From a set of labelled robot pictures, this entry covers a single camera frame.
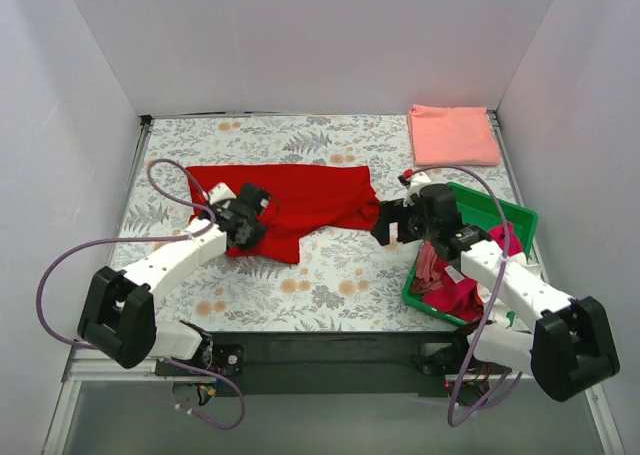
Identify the red t shirt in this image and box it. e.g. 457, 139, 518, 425
187, 164, 380, 264

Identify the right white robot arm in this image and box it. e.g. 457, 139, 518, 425
371, 184, 620, 402

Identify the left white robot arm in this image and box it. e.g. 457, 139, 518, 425
77, 183, 271, 375

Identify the green plastic basket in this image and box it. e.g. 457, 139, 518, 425
402, 182, 538, 327

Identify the dusty pink shirt in basket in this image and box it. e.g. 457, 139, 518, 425
410, 243, 449, 296

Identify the folded pink t shirt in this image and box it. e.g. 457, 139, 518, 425
407, 104, 501, 166

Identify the magenta shirt in basket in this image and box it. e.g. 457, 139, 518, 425
417, 223, 523, 322

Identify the white shirt in basket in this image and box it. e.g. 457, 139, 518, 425
476, 252, 542, 333

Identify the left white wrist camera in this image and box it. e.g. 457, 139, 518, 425
206, 182, 236, 205

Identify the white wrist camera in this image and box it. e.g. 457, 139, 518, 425
206, 182, 236, 205
398, 169, 432, 207

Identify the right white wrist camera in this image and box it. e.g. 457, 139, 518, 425
398, 169, 432, 207

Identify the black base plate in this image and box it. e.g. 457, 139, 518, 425
154, 330, 511, 399

